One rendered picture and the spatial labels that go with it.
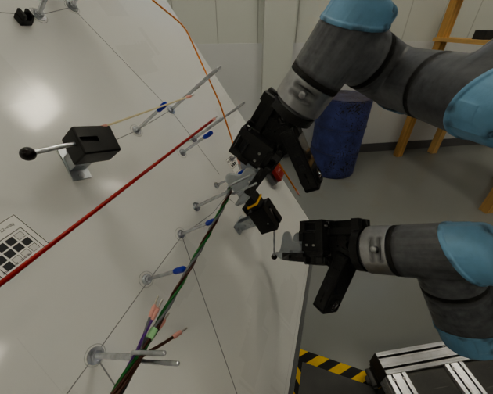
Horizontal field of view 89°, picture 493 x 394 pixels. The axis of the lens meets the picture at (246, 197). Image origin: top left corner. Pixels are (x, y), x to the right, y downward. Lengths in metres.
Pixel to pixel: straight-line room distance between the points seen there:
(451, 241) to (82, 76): 0.55
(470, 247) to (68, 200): 0.47
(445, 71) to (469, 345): 0.34
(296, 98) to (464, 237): 0.26
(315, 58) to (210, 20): 2.59
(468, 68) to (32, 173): 0.47
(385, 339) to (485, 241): 1.47
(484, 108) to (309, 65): 0.18
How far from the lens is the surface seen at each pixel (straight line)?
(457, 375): 1.62
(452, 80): 0.33
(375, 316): 1.87
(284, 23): 2.94
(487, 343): 0.47
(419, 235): 0.40
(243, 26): 2.95
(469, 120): 0.32
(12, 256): 0.35
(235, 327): 0.51
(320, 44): 0.36
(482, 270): 0.38
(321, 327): 1.72
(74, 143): 0.34
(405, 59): 0.39
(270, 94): 0.40
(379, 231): 0.42
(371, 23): 0.36
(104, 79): 0.51
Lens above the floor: 1.48
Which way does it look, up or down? 35 degrees down
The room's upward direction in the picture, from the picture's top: straight up
